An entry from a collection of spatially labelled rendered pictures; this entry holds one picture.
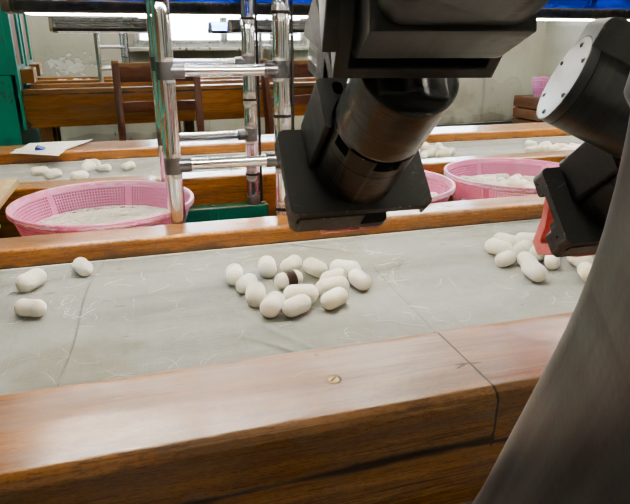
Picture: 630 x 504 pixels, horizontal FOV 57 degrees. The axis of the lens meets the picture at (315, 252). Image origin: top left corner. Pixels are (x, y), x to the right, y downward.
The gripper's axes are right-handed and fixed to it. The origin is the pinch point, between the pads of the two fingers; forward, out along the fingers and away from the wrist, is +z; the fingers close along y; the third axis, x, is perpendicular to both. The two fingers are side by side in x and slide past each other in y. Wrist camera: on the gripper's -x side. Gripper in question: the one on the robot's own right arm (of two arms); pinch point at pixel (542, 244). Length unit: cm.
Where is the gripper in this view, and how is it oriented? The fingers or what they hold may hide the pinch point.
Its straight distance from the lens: 58.2
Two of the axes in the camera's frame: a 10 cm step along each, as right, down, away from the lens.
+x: 2.0, 9.2, -3.3
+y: -9.5, 1.1, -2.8
